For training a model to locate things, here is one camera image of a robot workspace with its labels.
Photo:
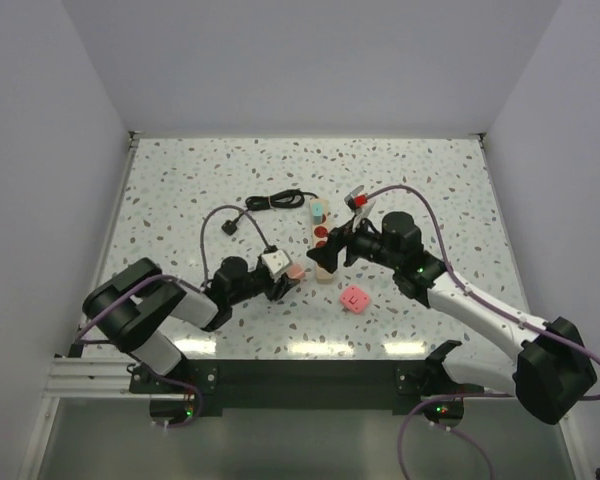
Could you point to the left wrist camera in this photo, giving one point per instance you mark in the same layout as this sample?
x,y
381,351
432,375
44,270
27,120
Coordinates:
x,y
277,262

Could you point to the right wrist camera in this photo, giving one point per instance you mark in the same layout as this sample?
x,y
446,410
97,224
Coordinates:
x,y
360,205

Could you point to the salmon pink charger plug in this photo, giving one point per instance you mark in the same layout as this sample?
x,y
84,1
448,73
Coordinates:
x,y
296,272

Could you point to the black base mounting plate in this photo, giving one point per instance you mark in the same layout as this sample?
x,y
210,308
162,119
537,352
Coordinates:
x,y
211,387

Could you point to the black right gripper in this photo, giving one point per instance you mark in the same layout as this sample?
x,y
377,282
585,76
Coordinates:
x,y
327,255

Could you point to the pink square adapter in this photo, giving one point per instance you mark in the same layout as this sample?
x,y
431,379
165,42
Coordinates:
x,y
354,299

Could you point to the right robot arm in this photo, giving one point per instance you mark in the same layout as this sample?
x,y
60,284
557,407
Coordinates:
x,y
549,371

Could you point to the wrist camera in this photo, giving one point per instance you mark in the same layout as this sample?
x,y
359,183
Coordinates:
x,y
360,205
277,262

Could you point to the teal USB charger plug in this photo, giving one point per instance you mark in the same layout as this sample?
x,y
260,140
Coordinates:
x,y
317,212

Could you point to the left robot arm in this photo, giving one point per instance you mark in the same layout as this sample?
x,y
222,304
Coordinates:
x,y
130,308

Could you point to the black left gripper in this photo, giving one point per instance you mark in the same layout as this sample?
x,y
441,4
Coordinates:
x,y
283,285

